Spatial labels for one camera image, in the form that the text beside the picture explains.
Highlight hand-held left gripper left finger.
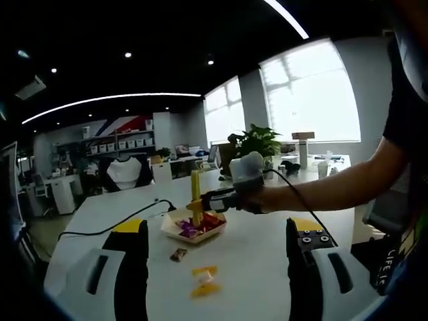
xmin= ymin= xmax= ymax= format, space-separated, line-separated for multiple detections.
xmin=45 ymin=219 xmax=150 ymax=321

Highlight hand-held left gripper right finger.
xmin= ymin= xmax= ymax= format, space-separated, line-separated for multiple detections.
xmin=286 ymin=217 xmax=379 ymax=321

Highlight beige hexagonal paper container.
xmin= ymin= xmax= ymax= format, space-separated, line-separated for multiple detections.
xmin=160 ymin=209 xmax=228 ymax=245

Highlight yellow food tongs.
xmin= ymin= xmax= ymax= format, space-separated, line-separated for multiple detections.
xmin=189 ymin=169 xmax=203 ymax=227

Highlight purple snack packet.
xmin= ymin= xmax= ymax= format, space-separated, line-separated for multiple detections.
xmin=177 ymin=219 xmax=198 ymax=238

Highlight brown small snack packet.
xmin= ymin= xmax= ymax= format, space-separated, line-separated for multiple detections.
xmin=169 ymin=247 xmax=189 ymax=263

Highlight orange candy food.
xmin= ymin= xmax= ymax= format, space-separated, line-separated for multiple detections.
xmin=189 ymin=265 xmax=222 ymax=299

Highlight person's right hand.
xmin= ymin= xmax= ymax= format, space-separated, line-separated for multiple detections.
xmin=239 ymin=189 xmax=275 ymax=215

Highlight green potted plant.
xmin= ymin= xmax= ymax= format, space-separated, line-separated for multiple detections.
xmin=227 ymin=123 xmax=284 ymax=168

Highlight white tall tower device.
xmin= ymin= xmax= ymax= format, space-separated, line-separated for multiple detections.
xmin=298 ymin=139 xmax=309 ymax=168

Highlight white low cabinet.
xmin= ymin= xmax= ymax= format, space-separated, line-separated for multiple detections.
xmin=150 ymin=163 xmax=174 ymax=184

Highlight white office desk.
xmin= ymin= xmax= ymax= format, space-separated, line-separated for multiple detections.
xmin=49 ymin=175 xmax=84 ymax=215

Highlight black white office chair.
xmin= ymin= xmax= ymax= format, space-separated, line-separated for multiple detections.
xmin=98 ymin=154 xmax=155 ymax=193

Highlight shelf with white bins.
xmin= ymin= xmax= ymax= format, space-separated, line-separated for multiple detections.
xmin=82 ymin=128 xmax=156 ymax=156

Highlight white mesh office chair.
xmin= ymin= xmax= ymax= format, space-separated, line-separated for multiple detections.
xmin=33 ymin=173 xmax=47 ymax=198

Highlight white ceiling light strip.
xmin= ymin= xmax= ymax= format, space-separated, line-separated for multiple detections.
xmin=21 ymin=93 xmax=204 ymax=124
xmin=263 ymin=0 xmax=309 ymax=39

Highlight white open laptop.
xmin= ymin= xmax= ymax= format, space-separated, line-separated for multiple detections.
xmin=0 ymin=140 xmax=26 ymax=235

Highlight white chest device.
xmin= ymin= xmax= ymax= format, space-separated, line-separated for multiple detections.
xmin=389 ymin=31 xmax=428 ymax=98

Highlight ceiling air conditioner vent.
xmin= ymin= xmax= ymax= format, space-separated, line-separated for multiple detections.
xmin=13 ymin=75 xmax=47 ymax=100

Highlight black power cord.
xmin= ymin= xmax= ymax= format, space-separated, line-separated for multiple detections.
xmin=57 ymin=199 xmax=177 ymax=241

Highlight black printed strap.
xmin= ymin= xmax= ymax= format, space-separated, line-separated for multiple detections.
xmin=369 ymin=233 xmax=422 ymax=297

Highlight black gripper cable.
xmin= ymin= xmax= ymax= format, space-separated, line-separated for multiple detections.
xmin=263 ymin=168 xmax=339 ymax=247

